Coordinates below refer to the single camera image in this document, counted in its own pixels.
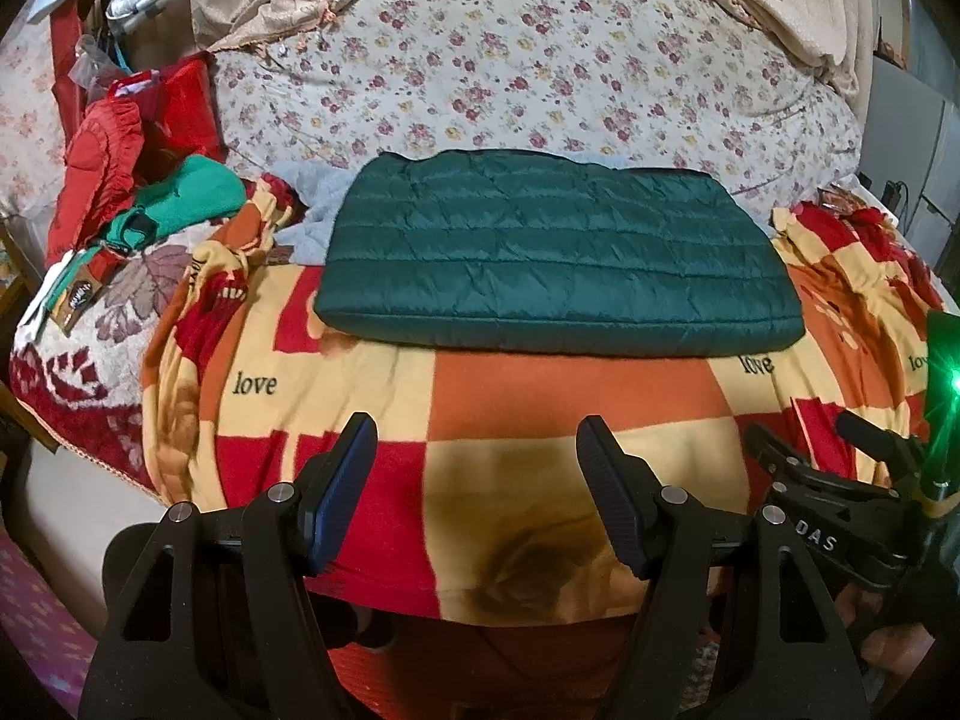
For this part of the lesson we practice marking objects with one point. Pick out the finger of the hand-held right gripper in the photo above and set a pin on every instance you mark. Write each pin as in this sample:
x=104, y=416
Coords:
x=795, y=461
x=874, y=431

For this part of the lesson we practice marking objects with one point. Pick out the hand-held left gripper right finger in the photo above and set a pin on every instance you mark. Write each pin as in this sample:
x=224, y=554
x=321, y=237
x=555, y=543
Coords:
x=609, y=495

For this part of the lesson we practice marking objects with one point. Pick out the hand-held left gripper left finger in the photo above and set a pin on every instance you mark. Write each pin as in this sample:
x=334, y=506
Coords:
x=345, y=480

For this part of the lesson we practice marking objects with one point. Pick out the green quilted jacket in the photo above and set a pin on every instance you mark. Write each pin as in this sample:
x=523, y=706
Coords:
x=555, y=255

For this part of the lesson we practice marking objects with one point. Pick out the person's right hand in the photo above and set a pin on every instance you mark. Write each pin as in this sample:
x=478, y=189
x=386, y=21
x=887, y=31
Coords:
x=892, y=641

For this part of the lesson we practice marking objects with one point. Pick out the red yellow checkered blanket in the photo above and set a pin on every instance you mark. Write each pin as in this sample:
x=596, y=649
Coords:
x=525, y=420

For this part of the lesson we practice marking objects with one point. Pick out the maroon white leaf-pattern blanket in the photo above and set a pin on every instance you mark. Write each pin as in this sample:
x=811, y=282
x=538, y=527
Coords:
x=90, y=382

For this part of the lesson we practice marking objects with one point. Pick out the light blue cloth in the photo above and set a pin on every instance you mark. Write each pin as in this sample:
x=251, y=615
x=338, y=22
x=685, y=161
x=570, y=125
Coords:
x=315, y=199

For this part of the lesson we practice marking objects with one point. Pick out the grey refrigerator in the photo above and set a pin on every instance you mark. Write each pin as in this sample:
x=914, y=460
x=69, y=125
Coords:
x=911, y=142

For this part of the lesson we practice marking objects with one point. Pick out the teal green garment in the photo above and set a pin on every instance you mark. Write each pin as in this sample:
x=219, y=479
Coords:
x=187, y=199

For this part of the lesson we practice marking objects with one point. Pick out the dark printed packet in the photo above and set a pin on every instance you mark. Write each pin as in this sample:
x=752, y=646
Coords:
x=75, y=296

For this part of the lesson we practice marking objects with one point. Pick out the red bag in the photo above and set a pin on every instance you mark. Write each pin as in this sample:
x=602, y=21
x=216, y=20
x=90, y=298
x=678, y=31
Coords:
x=180, y=109

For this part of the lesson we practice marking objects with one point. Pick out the red puffer jacket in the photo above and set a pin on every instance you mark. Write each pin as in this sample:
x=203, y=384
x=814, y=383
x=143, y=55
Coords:
x=97, y=157

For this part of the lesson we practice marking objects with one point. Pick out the floral bed sheet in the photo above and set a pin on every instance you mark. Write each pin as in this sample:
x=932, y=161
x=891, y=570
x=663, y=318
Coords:
x=525, y=67

